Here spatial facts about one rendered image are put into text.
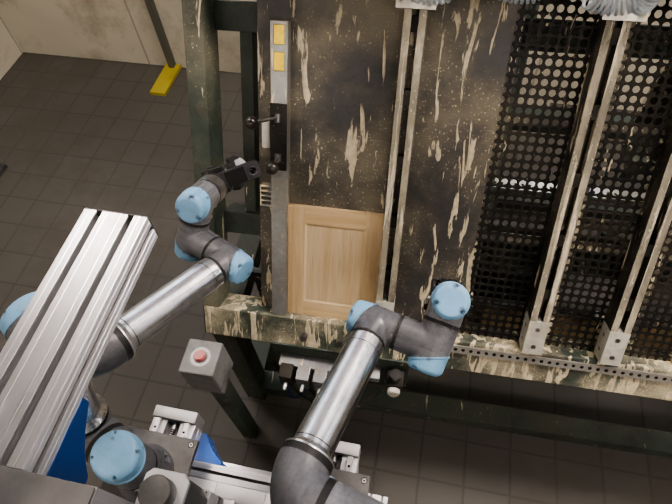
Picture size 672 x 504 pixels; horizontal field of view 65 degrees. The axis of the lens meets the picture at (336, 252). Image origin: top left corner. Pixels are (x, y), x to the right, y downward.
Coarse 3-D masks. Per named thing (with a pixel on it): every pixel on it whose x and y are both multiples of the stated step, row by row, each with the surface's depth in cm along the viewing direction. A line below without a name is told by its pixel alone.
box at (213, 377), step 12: (192, 348) 177; (216, 348) 176; (204, 360) 174; (216, 360) 174; (228, 360) 185; (180, 372) 173; (192, 372) 172; (204, 372) 172; (216, 372) 174; (228, 372) 187; (192, 384) 182; (204, 384) 180; (216, 384) 177
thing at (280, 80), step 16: (272, 32) 145; (288, 32) 145; (272, 48) 147; (288, 48) 147; (272, 64) 149; (288, 64) 149; (272, 80) 150; (288, 80) 151; (272, 96) 152; (288, 96) 153; (288, 112) 155; (288, 128) 158; (288, 144) 160; (288, 160) 162; (272, 176) 163; (288, 176) 165; (272, 192) 166; (288, 192) 167; (272, 208) 168; (272, 224) 170; (272, 240) 173; (272, 256) 176; (272, 272) 178; (272, 288) 181; (272, 304) 184
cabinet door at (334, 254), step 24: (288, 216) 171; (312, 216) 169; (336, 216) 168; (360, 216) 166; (288, 240) 174; (312, 240) 173; (336, 240) 172; (360, 240) 170; (288, 264) 178; (312, 264) 177; (336, 264) 176; (360, 264) 174; (288, 288) 183; (312, 288) 181; (336, 288) 180; (360, 288) 178; (312, 312) 185; (336, 312) 183
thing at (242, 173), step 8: (232, 168) 137; (240, 168) 137; (248, 168) 137; (256, 168) 138; (224, 176) 136; (232, 176) 137; (240, 176) 137; (248, 176) 138; (256, 176) 139; (232, 184) 137
